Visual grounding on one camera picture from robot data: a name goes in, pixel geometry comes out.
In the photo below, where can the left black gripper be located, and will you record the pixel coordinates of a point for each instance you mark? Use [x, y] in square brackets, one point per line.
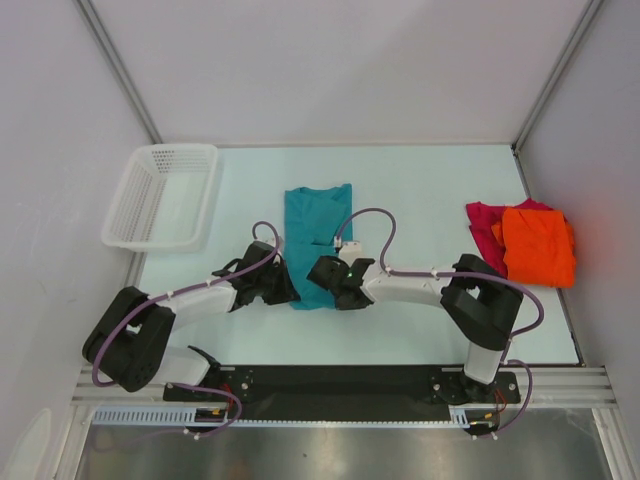
[287, 291]

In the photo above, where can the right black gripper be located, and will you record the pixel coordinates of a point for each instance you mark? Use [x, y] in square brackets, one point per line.
[340, 306]

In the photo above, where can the teal t shirt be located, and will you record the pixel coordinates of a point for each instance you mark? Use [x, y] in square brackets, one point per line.
[312, 218]

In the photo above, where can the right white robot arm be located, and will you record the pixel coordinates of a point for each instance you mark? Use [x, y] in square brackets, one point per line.
[481, 304]

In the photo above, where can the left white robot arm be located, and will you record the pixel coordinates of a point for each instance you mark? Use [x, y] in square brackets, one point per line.
[129, 346]

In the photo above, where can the white plastic basket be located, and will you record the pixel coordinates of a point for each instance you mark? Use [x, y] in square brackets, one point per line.
[165, 199]

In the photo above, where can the magenta folded t shirt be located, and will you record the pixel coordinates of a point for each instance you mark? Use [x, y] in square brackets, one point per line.
[482, 218]

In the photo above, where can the orange folded t shirt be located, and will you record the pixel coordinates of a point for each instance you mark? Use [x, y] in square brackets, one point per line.
[539, 247]

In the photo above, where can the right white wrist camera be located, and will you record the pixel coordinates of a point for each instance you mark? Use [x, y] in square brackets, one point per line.
[349, 251]

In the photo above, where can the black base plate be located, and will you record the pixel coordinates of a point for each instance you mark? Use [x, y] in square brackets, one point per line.
[373, 393]

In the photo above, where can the white slotted cable duct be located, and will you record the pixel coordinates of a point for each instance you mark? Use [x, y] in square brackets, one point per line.
[192, 417]

